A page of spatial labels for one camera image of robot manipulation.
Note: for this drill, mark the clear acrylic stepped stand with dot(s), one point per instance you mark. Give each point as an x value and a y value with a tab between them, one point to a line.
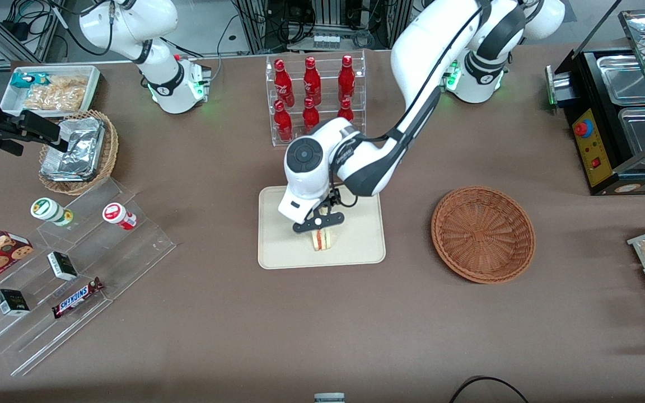
132	246

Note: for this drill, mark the silver foil pack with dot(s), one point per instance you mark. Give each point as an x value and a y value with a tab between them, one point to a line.
84	130
70	162

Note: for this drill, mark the white power strip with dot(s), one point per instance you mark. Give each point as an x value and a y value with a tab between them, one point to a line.
326	41

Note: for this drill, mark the clear acrylic bottle rack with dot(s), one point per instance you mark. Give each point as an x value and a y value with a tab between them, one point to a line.
328	64

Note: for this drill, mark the white rectangular snack tray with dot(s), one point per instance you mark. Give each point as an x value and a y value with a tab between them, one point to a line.
12	101

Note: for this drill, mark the teal snack packet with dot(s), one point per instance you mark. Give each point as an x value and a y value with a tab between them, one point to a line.
24	79

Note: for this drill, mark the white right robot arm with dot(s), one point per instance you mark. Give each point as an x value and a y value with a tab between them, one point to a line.
132	22

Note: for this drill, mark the black food warmer machine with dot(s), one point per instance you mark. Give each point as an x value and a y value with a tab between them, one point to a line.
594	151

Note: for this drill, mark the triangular sandwich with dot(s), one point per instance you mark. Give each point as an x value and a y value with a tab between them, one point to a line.
322	240

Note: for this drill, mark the light wicker basket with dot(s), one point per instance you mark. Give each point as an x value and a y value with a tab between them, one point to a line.
108	151

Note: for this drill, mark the green lid white bottle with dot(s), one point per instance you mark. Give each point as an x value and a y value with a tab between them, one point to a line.
48	210

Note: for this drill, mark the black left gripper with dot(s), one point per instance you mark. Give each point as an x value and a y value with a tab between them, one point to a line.
333	200

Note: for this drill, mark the snickers chocolate bar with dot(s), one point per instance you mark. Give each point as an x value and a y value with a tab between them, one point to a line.
77	298

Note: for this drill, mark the small black box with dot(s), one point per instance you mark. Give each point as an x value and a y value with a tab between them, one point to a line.
12	302
62	266

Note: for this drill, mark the red soda bottle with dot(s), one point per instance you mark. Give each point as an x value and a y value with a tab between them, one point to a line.
283	84
345	111
283	123
311	115
346	78
312	81

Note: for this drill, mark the aluminium equipment rack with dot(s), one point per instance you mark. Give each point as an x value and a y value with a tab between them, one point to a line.
328	17

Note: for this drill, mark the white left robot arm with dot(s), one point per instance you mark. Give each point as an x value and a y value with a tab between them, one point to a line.
429	45

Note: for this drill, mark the clear bag of crackers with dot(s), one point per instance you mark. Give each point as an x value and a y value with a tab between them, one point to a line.
70	82
54	99

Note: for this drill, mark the red lid white bottle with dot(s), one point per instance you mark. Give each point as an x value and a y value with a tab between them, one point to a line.
118	215

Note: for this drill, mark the brown wicker basket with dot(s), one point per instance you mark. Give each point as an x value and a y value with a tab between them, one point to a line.
482	235

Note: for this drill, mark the grey device edge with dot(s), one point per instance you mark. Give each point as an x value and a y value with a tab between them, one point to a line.
329	398

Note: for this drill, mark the beige plastic tray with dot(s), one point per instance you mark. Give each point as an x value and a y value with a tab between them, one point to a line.
356	246

